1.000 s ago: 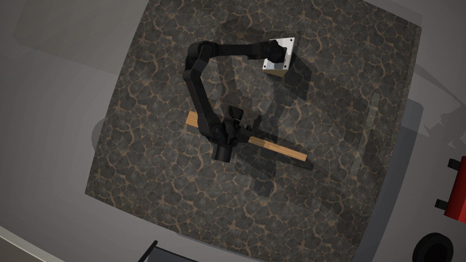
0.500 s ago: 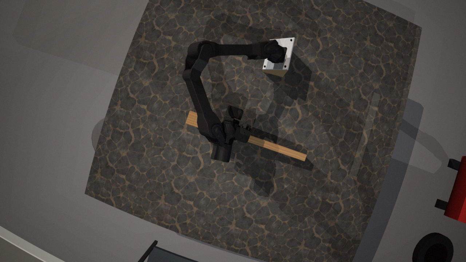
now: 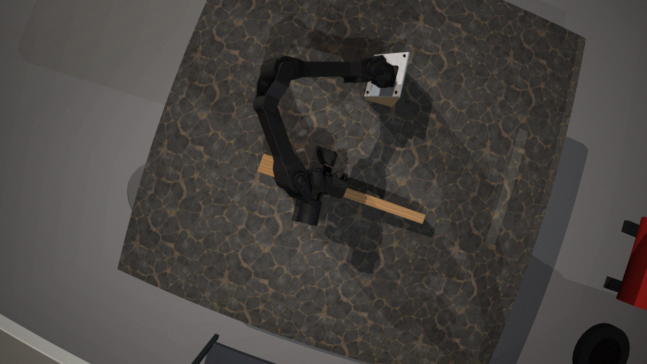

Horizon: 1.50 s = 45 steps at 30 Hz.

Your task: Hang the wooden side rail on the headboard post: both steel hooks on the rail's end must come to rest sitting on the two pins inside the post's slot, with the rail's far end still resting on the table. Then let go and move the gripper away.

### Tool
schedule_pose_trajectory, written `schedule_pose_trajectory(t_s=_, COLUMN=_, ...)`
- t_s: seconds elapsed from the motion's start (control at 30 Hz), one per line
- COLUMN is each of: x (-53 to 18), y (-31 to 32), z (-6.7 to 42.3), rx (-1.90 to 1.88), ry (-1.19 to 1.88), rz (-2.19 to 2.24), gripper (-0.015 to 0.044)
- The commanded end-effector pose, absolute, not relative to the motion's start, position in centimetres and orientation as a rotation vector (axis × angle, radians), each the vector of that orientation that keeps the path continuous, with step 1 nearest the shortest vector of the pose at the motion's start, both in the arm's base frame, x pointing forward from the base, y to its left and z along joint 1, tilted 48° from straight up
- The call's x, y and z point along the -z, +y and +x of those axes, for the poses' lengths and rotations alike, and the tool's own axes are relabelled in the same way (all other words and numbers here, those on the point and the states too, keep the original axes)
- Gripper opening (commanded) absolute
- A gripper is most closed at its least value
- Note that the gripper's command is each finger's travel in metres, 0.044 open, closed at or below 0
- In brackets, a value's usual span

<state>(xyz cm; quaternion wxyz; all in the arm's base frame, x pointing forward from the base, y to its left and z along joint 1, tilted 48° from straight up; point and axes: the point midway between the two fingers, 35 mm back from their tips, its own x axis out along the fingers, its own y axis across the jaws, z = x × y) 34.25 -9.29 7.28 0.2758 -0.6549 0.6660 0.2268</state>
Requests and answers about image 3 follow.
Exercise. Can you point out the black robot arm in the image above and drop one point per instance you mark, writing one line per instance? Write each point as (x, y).
(289, 172)

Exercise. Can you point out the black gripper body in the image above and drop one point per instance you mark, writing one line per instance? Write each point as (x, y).
(324, 156)

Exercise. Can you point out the wooden side rail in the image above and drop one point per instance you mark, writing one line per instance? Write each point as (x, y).
(384, 205)

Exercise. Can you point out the wooden post with slot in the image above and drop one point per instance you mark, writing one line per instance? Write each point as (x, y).
(266, 165)

